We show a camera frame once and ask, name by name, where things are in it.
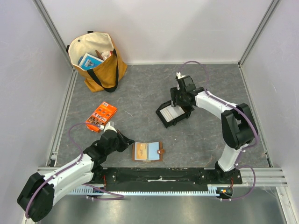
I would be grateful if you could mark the aluminium frame rail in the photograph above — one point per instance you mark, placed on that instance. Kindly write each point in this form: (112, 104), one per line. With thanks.
(55, 142)

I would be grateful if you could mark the orange product box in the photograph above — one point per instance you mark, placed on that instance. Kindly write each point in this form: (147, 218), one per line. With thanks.
(101, 116)

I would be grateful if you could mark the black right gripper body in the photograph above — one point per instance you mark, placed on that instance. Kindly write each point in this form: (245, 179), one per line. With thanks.
(173, 97)

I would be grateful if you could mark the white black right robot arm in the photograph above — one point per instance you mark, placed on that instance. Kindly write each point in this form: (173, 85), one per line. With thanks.
(238, 126)

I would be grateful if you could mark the brown item in bag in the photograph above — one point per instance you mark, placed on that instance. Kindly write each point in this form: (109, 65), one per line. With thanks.
(99, 55)

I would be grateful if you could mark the blue book in bag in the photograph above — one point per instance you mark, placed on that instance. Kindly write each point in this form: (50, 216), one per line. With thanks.
(89, 61)

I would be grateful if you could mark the black card box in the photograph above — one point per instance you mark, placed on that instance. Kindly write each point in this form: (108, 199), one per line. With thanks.
(187, 109)

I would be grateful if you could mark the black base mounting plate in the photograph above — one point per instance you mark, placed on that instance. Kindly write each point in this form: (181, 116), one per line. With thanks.
(197, 175)

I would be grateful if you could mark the tan leather card holder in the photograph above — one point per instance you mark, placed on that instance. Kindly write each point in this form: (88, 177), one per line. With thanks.
(155, 152)

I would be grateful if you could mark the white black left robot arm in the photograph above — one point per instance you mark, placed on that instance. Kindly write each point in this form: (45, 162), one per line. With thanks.
(42, 192)

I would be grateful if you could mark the stack of white cards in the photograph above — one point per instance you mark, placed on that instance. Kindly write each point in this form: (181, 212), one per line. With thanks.
(170, 113)

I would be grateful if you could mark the white slotted cable duct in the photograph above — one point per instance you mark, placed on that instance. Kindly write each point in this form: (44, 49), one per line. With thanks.
(210, 191)

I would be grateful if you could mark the mustard yellow tote bag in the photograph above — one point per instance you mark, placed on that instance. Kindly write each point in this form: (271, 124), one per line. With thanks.
(107, 75)

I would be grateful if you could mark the white item in bag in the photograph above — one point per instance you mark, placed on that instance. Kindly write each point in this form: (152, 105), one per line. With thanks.
(105, 55)

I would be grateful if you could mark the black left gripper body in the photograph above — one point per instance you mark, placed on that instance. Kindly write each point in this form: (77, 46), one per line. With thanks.
(120, 144)

